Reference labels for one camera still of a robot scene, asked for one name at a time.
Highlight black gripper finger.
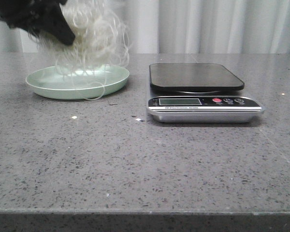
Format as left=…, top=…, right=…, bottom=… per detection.
left=40, top=3, right=75, bottom=45

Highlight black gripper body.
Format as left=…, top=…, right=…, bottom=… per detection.
left=0, top=0, right=63, bottom=40

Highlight white vermicelli noodle bundle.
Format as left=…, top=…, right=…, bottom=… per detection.
left=36, top=0, right=132, bottom=101

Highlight light green plastic plate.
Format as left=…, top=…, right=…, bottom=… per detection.
left=26, top=64, right=130, bottom=100

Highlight white pleated curtain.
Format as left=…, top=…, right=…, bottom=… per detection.
left=0, top=0, right=290, bottom=55

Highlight silver black kitchen scale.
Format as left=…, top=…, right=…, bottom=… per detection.
left=146, top=63, right=264, bottom=123

